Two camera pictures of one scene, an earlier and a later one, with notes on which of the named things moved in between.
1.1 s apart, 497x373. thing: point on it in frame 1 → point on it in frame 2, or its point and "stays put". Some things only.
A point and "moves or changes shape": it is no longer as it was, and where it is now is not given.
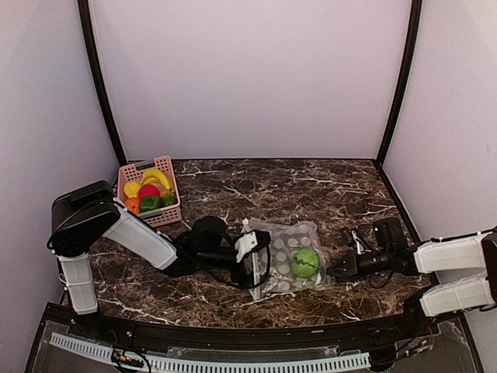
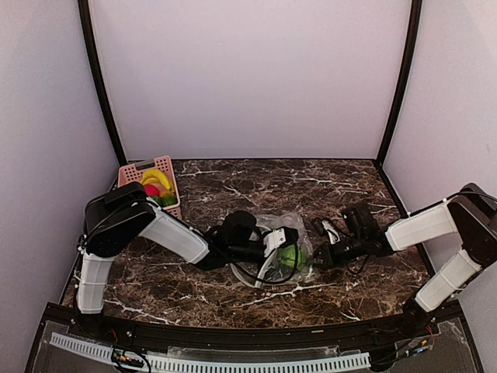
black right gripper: x=352 y=266 → x=328 y=257
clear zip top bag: x=299 y=258 moves or changes shape
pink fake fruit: x=148 y=190 stays put
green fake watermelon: x=305 y=263 → x=286 y=256
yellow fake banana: x=155 y=176 stays put
